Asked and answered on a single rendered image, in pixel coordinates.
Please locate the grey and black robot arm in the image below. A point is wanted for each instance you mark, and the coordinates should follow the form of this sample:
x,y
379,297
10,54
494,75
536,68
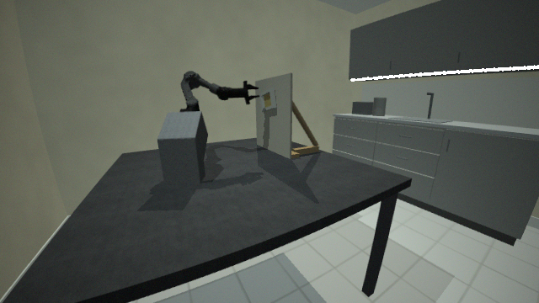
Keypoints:
x,y
222,93

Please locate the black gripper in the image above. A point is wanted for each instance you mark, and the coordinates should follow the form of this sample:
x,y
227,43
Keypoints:
x,y
244,92

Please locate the wooden diagonal brace and foot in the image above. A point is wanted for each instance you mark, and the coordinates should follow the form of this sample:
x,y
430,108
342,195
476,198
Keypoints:
x,y
295,153

